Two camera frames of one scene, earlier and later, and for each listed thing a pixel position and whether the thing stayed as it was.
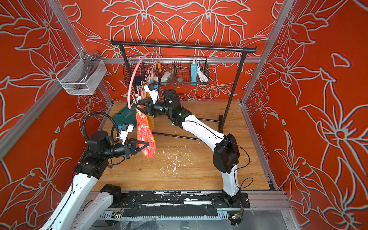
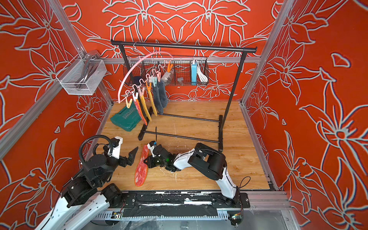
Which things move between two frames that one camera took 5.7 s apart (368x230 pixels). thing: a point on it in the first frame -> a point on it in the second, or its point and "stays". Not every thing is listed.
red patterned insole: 144,133 -> 141,172
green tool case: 126,115 stays
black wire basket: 169,73 stays
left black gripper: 131,149 -> 124,161
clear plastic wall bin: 81,76 stays
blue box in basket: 194,74 stays
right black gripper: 151,108 -> 150,162
